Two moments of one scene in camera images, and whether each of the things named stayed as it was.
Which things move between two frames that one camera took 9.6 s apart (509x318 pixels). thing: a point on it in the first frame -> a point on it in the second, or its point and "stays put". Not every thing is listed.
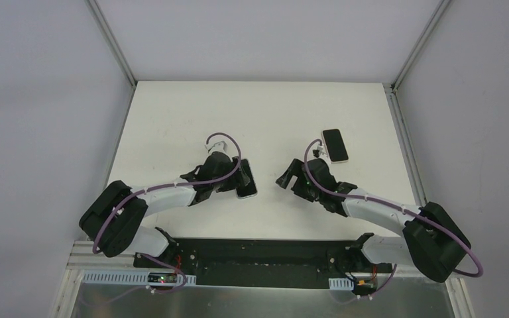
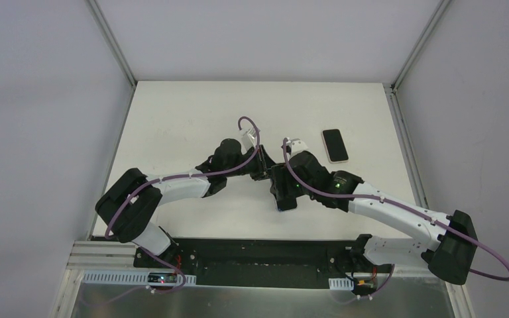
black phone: (247, 186) -> (286, 199)
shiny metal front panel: (425, 300) stays put
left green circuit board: (162, 277) stays put
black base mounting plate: (264, 262) stays put
